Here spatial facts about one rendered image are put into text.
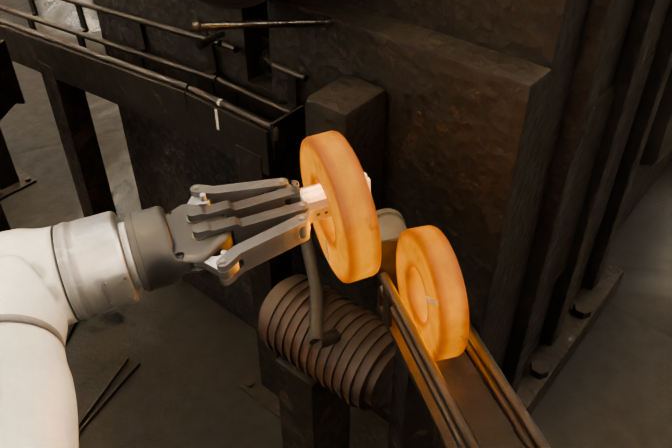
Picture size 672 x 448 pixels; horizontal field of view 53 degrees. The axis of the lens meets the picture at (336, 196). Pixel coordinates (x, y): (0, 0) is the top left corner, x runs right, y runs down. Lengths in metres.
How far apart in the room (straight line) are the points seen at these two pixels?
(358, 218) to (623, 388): 1.17
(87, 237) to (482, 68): 0.53
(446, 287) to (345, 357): 0.29
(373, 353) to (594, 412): 0.78
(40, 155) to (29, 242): 1.81
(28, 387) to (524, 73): 0.65
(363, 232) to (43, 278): 0.28
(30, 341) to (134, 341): 1.16
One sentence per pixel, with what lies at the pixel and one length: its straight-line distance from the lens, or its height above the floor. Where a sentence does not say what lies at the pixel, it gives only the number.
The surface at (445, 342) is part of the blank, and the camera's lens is 0.75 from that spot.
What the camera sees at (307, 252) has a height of 0.59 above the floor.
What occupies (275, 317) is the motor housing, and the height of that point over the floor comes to 0.51.
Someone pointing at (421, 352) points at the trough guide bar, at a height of 0.69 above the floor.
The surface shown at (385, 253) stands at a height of 0.70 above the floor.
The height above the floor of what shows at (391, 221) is 0.69.
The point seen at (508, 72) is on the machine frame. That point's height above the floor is 0.87.
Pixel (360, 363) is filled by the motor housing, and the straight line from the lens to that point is 0.96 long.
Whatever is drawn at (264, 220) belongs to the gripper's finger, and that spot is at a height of 0.86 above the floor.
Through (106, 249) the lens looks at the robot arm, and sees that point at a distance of 0.62.
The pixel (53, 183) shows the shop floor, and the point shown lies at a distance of 2.29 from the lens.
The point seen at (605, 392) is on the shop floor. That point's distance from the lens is 1.68.
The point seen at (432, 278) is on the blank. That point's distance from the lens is 0.73.
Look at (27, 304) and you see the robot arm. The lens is 0.60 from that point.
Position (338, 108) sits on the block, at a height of 0.80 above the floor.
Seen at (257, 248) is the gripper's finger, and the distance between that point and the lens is 0.62.
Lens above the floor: 1.28
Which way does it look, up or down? 38 degrees down
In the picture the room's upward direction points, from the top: straight up
